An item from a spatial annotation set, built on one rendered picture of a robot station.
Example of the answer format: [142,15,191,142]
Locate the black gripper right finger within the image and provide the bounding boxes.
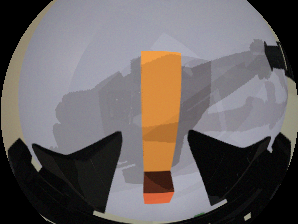
[188,129,271,206]

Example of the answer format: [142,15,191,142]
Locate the orange bar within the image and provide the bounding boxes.
[141,51,182,204]

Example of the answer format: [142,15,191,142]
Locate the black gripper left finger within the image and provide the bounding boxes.
[32,131,122,213]

